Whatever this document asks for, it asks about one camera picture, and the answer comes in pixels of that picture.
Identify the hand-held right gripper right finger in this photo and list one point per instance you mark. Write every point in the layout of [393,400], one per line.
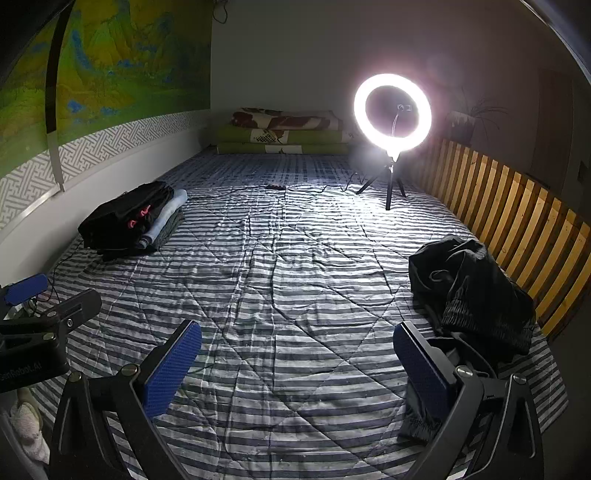
[425,369]

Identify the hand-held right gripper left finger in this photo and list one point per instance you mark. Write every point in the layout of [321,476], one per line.
[171,364]

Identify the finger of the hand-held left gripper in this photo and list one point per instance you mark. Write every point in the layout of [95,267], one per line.
[25,288]
[69,309]

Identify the dark pants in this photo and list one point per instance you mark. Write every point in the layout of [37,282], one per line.
[471,286]

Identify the white cloth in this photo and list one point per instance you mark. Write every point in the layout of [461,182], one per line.
[27,415]

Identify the folded black garment pink marks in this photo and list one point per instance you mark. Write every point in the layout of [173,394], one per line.
[115,214]

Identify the folded grey garment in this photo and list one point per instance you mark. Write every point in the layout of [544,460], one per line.
[168,230]

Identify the folded light blue garment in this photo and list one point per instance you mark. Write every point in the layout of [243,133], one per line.
[166,212]

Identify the striped bed quilt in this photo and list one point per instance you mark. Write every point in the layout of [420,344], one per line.
[286,277]

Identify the black mini tripod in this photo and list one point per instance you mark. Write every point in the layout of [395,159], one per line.
[391,184]

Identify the black and white curved pole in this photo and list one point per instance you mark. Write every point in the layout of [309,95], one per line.
[51,92]

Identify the potted plant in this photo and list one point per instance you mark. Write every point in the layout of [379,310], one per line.
[461,127]

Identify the green folded quilt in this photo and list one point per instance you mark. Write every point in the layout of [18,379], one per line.
[314,137]

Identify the brown patterned folded blanket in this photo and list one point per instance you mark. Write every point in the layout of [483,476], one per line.
[286,120]

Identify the wooden slat bed rail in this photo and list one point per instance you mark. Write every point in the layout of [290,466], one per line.
[508,194]

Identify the green landscape wall poster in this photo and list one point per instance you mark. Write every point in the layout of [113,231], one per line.
[115,60]

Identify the small camera on gooseneck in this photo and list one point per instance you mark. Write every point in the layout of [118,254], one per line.
[406,109]

